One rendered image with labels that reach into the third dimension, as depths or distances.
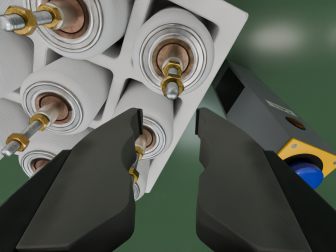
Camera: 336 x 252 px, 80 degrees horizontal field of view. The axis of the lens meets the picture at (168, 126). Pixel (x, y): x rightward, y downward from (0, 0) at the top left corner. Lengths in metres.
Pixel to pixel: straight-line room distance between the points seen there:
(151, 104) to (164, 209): 0.61
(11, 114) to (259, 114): 0.39
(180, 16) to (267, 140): 0.17
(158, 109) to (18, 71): 0.20
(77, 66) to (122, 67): 0.06
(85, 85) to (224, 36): 0.20
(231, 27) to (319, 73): 0.35
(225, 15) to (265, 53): 0.25
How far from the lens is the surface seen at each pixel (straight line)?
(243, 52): 0.52
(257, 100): 0.32
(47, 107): 0.29
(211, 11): 0.31
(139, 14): 0.31
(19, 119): 0.43
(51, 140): 0.36
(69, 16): 0.24
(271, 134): 0.27
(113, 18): 0.25
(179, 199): 0.79
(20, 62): 0.37
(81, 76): 0.30
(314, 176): 0.26
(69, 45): 0.26
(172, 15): 0.24
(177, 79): 0.16
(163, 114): 0.28
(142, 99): 0.29
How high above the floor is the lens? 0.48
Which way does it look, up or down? 57 degrees down
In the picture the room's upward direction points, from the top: 177 degrees counter-clockwise
